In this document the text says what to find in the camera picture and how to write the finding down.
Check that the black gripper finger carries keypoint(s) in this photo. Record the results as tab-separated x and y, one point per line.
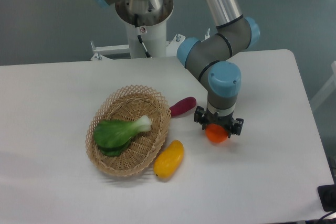
200	117
235	126

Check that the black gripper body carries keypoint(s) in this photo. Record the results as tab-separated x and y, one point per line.
223	121

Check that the orange fruit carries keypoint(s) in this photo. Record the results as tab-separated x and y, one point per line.
216	133

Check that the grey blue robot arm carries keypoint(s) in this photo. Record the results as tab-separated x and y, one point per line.
207	60

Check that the purple sweet potato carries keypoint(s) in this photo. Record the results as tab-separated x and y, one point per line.
183	106

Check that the yellow mango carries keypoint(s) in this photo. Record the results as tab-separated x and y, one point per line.
169	160

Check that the woven wicker basket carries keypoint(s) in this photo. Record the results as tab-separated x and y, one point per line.
129	104

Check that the green bok choy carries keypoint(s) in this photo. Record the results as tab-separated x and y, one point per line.
112	137

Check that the black device at edge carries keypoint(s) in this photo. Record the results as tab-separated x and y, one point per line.
327	197

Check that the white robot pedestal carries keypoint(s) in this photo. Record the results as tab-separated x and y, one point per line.
146	28

